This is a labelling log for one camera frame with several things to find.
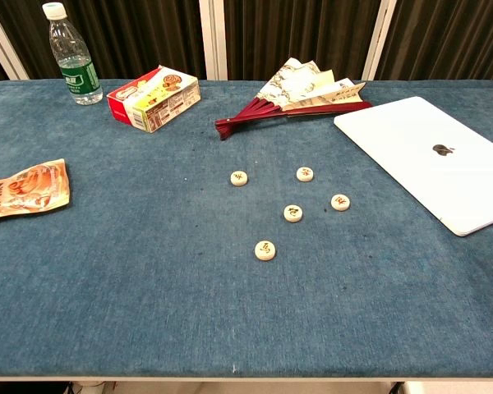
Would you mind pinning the chess piece bottom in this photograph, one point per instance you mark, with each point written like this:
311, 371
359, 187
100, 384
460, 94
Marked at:
265, 250

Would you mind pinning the orange snack pouch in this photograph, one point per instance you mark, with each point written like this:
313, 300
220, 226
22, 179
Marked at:
29, 191

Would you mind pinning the clear plastic water bottle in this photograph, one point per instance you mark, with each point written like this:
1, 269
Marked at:
75, 78

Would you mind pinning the white closed laptop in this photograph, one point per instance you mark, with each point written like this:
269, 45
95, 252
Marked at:
427, 160

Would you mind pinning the blue table cloth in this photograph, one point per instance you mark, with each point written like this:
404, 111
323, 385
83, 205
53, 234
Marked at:
148, 287

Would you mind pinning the chess piece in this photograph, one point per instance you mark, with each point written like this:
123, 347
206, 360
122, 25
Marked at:
293, 213
239, 178
305, 174
340, 202
265, 250

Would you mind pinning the white slanted frame post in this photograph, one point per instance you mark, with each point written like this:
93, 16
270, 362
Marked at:
4, 41
378, 41

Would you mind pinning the red yellow snack carton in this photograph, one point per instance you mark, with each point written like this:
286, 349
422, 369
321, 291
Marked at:
156, 100

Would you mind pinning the red ribbed paper folding fan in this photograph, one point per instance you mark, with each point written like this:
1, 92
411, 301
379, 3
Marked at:
300, 88

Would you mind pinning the white vertical frame post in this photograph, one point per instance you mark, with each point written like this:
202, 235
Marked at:
213, 37

